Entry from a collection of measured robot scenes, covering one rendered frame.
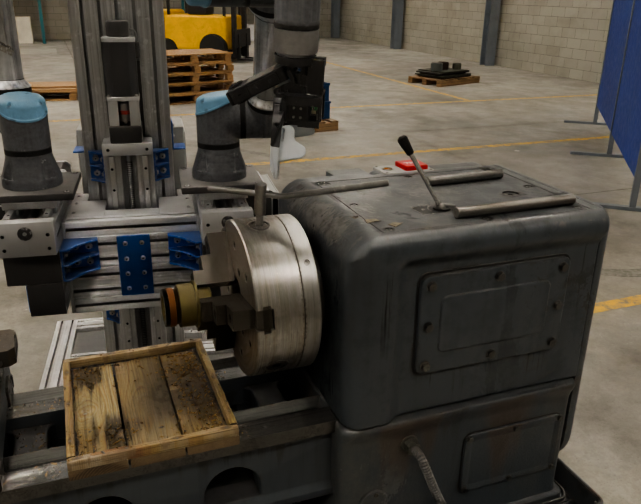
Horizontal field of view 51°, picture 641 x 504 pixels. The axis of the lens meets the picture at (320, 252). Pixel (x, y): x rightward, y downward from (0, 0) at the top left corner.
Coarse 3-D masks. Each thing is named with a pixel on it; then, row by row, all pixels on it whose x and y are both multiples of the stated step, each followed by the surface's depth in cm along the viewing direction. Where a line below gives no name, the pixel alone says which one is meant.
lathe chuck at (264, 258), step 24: (264, 216) 133; (240, 240) 124; (264, 240) 124; (288, 240) 125; (240, 264) 127; (264, 264) 121; (288, 264) 122; (240, 288) 129; (264, 288) 120; (288, 288) 121; (288, 312) 121; (240, 336) 134; (264, 336) 121; (288, 336) 123; (240, 360) 137; (264, 360) 124; (288, 360) 127
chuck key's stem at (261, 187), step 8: (256, 184) 123; (264, 184) 124; (256, 192) 124; (264, 192) 124; (256, 200) 125; (264, 200) 125; (256, 208) 125; (264, 208) 126; (256, 216) 127; (256, 224) 127
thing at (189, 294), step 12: (168, 288) 128; (180, 288) 128; (192, 288) 128; (204, 288) 130; (168, 300) 126; (180, 300) 126; (192, 300) 127; (168, 312) 126; (180, 312) 127; (192, 312) 127; (168, 324) 127; (180, 324) 129; (192, 324) 129
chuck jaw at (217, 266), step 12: (204, 240) 137; (216, 240) 134; (216, 252) 133; (228, 252) 134; (204, 264) 132; (216, 264) 133; (228, 264) 133; (192, 276) 132; (204, 276) 131; (216, 276) 132; (228, 276) 133
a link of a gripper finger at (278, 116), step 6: (276, 108) 113; (276, 114) 112; (282, 114) 112; (276, 120) 112; (282, 120) 113; (276, 126) 113; (276, 132) 112; (276, 138) 113; (270, 144) 113; (276, 144) 113
